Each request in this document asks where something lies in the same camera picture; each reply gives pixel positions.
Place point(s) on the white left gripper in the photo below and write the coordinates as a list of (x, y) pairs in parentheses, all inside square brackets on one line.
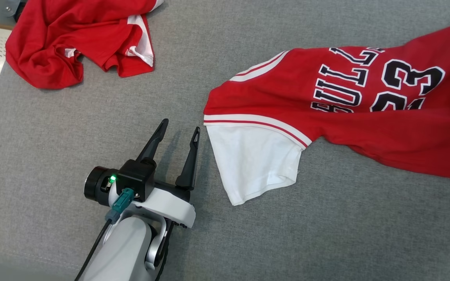
[(170, 207)]

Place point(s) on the red shorts with white stripe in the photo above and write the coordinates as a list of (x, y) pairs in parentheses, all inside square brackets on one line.
[(65, 39)]

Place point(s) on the red jersey with white sleeves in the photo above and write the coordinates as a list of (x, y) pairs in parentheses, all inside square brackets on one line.
[(365, 128)]

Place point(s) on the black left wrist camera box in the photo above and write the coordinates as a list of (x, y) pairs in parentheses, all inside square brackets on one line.
[(139, 179)]

